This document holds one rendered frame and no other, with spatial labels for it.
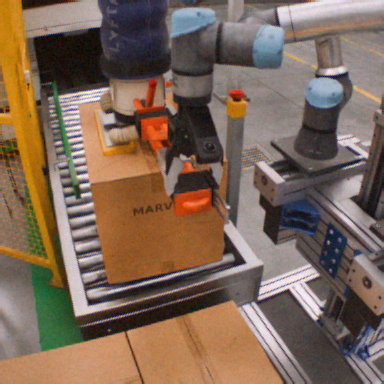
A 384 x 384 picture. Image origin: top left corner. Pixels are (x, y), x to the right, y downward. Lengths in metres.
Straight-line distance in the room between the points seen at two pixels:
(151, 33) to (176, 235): 0.62
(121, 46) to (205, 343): 0.96
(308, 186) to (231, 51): 0.77
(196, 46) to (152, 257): 0.81
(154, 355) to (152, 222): 0.43
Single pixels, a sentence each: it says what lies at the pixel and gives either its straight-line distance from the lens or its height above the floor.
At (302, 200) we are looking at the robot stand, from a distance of 1.37.
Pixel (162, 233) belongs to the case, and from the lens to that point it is 1.28.
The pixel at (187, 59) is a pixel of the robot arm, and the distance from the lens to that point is 0.70.
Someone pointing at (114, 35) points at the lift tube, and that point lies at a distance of 1.23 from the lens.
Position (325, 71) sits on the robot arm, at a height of 1.28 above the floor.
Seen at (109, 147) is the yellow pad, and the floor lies 1.09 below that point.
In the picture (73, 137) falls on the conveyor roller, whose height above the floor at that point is 0.52.
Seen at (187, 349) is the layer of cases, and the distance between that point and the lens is 1.36.
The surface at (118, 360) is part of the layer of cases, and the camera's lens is 1.36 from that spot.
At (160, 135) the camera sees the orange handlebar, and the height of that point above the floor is 1.22.
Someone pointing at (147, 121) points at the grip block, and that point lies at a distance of 1.08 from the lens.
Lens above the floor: 1.68
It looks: 35 degrees down
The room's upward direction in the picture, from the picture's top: straight up
